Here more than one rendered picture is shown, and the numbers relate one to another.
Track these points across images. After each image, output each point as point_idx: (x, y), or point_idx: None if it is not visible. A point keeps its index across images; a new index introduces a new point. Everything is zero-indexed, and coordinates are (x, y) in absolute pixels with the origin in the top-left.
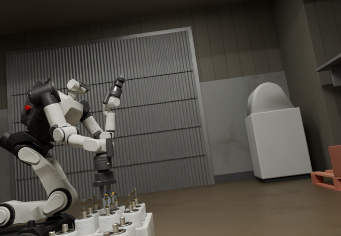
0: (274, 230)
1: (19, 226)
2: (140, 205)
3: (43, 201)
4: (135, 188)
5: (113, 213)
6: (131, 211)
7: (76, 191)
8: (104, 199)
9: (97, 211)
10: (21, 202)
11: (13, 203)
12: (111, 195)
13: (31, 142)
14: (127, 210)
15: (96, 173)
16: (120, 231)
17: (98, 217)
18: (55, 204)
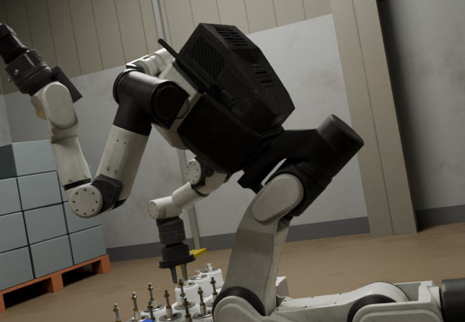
0: None
1: None
2: (126, 321)
3: (288, 301)
4: (114, 304)
5: (177, 305)
6: (157, 305)
7: (212, 305)
8: (183, 284)
9: (192, 315)
10: (346, 298)
11: (356, 290)
12: (165, 293)
13: (286, 158)
14: (157, 309)
15: (185, 243)
16: (194, 278)
17: (198, 305)
18: None
